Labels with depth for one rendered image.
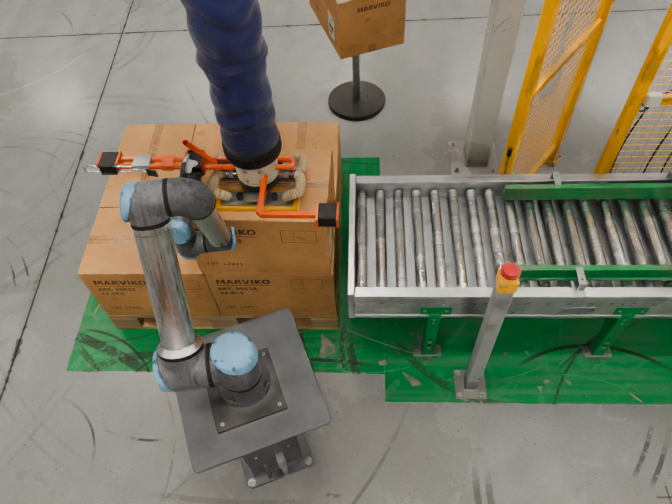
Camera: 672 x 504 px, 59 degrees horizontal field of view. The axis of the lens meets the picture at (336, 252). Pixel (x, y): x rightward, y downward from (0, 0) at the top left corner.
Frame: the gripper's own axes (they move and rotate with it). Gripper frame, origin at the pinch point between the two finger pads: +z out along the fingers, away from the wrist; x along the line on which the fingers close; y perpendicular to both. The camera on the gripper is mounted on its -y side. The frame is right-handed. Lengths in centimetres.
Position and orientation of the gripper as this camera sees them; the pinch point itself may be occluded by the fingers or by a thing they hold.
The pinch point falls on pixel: (188, 162)
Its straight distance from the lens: 247.9
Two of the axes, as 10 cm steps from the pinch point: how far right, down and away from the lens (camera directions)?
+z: 0.3, -8.2, 5.6
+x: -0.5, -5.7, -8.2
